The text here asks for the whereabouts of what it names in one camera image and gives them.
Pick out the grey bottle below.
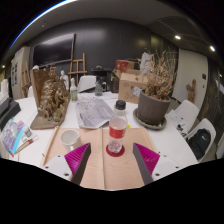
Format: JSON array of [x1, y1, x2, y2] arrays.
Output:
[[94, 79, 104, 97]]

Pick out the white cabinet with pictures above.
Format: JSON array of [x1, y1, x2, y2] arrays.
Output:
[[10, 46, 31, 100]]

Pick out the ceiling spotlights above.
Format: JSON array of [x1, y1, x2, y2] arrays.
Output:
[[174, 34, 217, 53]]

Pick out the small paint jar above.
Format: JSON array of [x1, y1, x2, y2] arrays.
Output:
[[22, 124, 33, 138]]

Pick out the green-label spray bottle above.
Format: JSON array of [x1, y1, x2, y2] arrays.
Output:
[[69, 77, 79, 102]]

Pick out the black wall screen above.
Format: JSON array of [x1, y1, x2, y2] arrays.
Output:
[[32, 33, 76, 68]]

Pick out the wooden easel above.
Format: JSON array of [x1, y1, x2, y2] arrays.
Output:
[[68, 52, 88, 86]]

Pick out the white mug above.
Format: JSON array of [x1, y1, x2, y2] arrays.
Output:
[[59, 128, 82, 152]]

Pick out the golden relief sculpture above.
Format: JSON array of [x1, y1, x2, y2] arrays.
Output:
[[29, 66, 72, 130]]

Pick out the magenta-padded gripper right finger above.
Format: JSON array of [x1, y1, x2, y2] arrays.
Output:
[[132, 142, 184, 186]]

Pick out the black case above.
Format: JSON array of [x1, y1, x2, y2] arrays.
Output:
[[0, 98, 22, 131]]

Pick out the wooden paint brush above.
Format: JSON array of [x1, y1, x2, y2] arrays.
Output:
[[14, 134, 39, 154]]

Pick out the cardboard box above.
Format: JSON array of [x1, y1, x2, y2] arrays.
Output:
[[113, 68, 151, 104]]

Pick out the colourful book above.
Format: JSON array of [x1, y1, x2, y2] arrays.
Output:
[[0, 119, 28, 158]]

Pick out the dried plant in grey pot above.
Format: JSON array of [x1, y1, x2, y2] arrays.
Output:
[[137, 49, 178, 126]]

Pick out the small white statuette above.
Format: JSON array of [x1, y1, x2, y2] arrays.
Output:
[[59, 69, 70, 91]]

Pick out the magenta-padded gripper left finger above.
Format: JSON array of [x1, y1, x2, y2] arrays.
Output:
[[43, 142, 92, 185]]

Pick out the wooden wall figure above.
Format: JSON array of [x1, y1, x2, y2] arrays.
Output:
[[185, 78, 198, 104]]

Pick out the light wooden board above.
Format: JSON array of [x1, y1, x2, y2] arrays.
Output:
[[40, 125, 161, 191]]

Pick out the red box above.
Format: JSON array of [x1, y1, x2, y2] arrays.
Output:
[[114, 59, 135, 73]]

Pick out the printed paper sheet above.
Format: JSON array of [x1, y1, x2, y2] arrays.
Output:
[[74, 96, 115, 129]]

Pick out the grey plant saucer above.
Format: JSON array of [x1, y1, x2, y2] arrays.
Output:
[[132, 107, 168, 131]]

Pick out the white plaster torso statue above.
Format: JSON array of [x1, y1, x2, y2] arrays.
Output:
[[139, 51, 154, 76]]

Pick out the clear red-label drink bottle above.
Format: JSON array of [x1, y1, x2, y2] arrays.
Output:
[[107, 99, 129, 154]]

